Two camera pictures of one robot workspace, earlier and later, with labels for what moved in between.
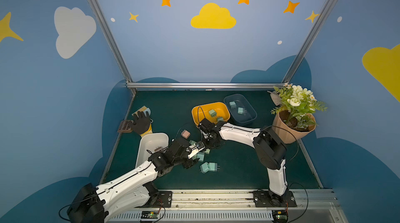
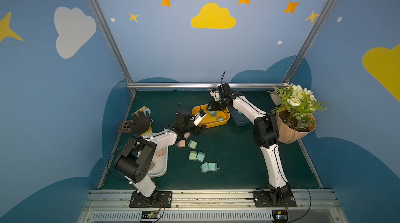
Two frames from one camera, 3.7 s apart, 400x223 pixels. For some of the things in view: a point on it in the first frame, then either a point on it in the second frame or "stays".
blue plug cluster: x=201 y=156 stays
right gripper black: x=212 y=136 → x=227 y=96
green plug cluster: x=212 y=113 stays
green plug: x=212 y=166 stays
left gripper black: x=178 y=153 → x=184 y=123
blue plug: x=204 y=167 stays
